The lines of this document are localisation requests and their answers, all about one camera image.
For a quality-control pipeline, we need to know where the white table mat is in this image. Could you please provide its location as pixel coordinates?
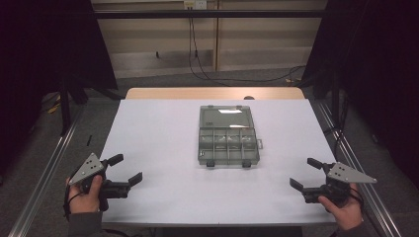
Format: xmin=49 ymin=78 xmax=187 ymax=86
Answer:
xmin=100 ymin=98 xmax=337 ymax=227

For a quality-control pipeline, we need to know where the person's left hand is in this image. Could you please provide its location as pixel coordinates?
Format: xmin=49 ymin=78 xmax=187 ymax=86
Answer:
xmin=65 ymin=174 xmax=104 ymax=214

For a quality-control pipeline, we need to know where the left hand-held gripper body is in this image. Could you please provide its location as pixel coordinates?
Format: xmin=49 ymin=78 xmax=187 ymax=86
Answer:
xmin=67 ymin=151 xmax=131 ymax=212

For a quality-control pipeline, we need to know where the wooden table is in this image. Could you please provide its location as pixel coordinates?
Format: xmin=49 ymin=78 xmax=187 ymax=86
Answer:
xmin=125 ymin=86 xmax=306 ymax=101

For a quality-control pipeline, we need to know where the long black floor cable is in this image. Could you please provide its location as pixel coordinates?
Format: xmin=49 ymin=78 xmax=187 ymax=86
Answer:
xmin=204 ymin=64 xmax=308 ymax=84

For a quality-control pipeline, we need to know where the black curtain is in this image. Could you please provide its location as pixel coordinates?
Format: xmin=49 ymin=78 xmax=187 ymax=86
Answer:
xmin=0 ymin=0 xmax=119 ymax=186
xmin=300 ymin=0 xmax=419 ymax=191

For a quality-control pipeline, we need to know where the person's right hand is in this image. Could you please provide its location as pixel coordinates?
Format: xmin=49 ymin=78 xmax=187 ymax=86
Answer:
xmin=317 ymin=183 xmax=364 ymax=232

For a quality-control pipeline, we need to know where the black wrist strap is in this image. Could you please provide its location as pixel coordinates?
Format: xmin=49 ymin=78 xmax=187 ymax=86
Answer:
xmin=62 ymin=184 xmax=84 ymax=222

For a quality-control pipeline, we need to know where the black power cable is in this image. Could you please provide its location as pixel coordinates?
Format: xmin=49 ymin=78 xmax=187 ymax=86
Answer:
xmin=187 ymin=7 xmax=213 ymax=82
xmin=191 ymin=16 xmax=200 ymax=59

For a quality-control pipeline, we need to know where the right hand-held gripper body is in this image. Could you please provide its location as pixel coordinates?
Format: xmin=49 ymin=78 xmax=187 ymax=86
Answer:
xmin=302 ymin=161 xmax=378 ymax=208

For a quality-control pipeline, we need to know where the black metal stand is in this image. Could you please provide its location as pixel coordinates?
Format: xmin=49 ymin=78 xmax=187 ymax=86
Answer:
xmin=330 ymin=70 xmax=342 ymax=126
xmin=58 ymin=77 xmax=72 ymax=136

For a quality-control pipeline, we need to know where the aluminium floor rail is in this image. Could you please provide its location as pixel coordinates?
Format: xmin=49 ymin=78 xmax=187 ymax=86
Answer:
xmin=316 ymin=101 xmax=403 ymax=237
xmin=7 ymin=107 xmax=87 ymax=237

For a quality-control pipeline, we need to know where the white wall socket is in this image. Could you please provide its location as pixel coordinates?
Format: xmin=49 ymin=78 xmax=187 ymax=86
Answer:
xmin=183 ymin=0 xmax=209 ymax=10

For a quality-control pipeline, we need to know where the black horizontal frame bar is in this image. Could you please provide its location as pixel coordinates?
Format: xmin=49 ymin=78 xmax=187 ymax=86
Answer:
xmin=93 ymin=9 xmax=328 ymax=20

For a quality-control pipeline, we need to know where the transparent grey compartment box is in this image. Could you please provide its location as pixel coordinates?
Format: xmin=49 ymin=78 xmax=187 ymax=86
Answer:
xmin=197 ymin=104 xmax=265 ymax=169

